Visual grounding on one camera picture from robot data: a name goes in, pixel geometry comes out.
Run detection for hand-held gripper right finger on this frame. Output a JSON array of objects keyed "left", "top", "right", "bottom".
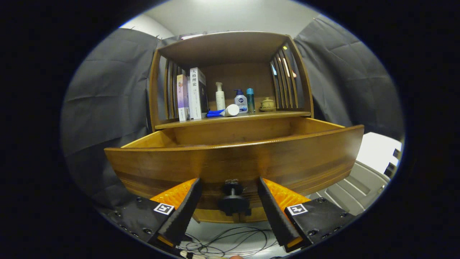
[{"left": 258, "top": 177, "right": 358, "bottom": 253}]

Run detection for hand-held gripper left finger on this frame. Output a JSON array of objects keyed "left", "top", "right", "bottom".
[{"left": 108, "top": 177, "right": 202, "bottom": 254}]

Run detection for black drawer knob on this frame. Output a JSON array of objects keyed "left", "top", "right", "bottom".
[{"left": 218, "top": 179, "right": 251, "bottom": 216}]

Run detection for brown wooden drawer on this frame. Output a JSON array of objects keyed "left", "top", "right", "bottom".
[{"left": 104, "top": 117, "right": 364, "bottom": 223}]

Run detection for green and white tube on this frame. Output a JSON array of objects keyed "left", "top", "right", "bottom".
[{"left": 216, "top": 104, "right": 240, "bottom": 117}]

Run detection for brown wooden countertop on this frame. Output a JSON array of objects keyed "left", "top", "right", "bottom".
[{"left": 155, "top": 110, "right": 311, "bottom": 130}]

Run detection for brown wooden cabinet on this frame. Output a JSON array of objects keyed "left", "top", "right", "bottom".
[{"left": 148, "top": 31, "right": 315, "bottom": 223}]

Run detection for grey plastic stool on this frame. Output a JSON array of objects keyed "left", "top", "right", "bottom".
[{"left": 310, "top": 161, "right": 391, "bottom": 216}]

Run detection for yellow lidded teacup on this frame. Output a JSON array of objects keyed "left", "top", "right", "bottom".
[{"left": 259, "top": 97, "right": 277, "bottom": 112}]

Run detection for teal slim bottle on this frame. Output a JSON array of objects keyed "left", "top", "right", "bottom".
[{"left": 246, "top": 88, "right": 256, "bottom": 113}]

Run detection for white bottle with blue cap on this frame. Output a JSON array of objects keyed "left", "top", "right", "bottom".
[{"left": 234, "top": 89, "right": 248, "bottom": 114}]

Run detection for purple book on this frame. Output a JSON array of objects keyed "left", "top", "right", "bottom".
[{"left": 176, "top": 74, "right": 190, "bottom": 122}]

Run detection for white book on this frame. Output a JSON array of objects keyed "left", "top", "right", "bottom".
[{"left": 189, "top": 67, "right": 209, "bottom": 120}]

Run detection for white flat panel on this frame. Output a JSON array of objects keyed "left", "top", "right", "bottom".
[{"left": 356, "top": 132, "right": 403, "bottom": 175}]

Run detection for white pump bottle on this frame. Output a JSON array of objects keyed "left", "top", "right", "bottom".
[{"left": 215, "top": 82, "right": 226, "bottom": 111}]

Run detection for black floor cables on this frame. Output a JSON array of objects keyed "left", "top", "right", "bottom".
[{"left": 180, "top": 226, "right": 280, "bottom": 259}]

